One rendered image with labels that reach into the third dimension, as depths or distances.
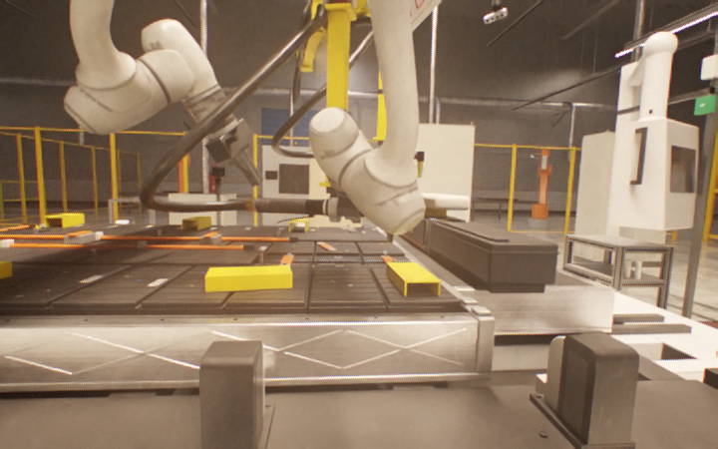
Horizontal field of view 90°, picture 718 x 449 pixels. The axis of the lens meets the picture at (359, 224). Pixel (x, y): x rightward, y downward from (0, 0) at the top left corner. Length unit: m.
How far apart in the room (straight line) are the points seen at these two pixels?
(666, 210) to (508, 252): 2.69
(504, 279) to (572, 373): 0.28
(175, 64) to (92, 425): 0.65
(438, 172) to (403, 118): 4.93
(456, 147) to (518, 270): 4.87
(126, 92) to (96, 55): 0.07
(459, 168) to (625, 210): 2.73
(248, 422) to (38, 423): 0.32
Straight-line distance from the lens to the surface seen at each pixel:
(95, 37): 0.81
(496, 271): 0.81
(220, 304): 0.69
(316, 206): 1.04
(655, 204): 3.43
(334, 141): 0.71
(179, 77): 0.89
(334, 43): 1.09
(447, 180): 5.58
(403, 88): 0.61
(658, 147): 3.45
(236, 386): 0.47
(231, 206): 1.14
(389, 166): 0.64
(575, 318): 1.00
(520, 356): 1.02
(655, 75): 3.82
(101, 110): 0.85
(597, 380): 0.58
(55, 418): 0.72
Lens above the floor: 1.21
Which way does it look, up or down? 6 degrees down
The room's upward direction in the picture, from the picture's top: 1 degrees clockwise
